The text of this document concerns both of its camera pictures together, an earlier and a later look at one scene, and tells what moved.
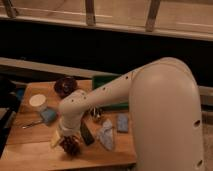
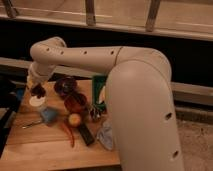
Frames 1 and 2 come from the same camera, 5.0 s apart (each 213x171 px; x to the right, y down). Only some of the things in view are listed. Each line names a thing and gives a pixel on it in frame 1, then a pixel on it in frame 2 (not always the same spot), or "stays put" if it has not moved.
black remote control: [86, 132] stays put
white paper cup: [37, 100] stays put
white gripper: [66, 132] → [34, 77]
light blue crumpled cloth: [106, 134] stays put
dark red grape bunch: [71, 144] → [38, 91]
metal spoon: [26, 126] stays put
